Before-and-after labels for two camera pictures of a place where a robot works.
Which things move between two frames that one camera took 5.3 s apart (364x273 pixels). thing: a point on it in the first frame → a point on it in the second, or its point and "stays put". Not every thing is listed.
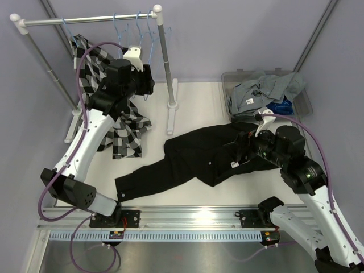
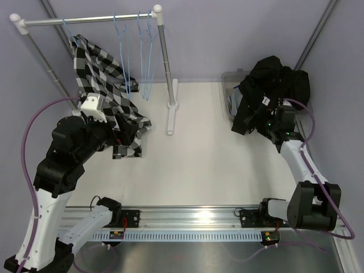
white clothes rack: [157, 13] stays put
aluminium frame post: [316, 32] stays put
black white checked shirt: [124, 137] stays put
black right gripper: [252, 140] → [269, 136]
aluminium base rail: [172, 223] stays put
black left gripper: [147, 82] → [126, 134]
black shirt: [209, 154] → [269, 84]
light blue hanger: [69, 31] stays put
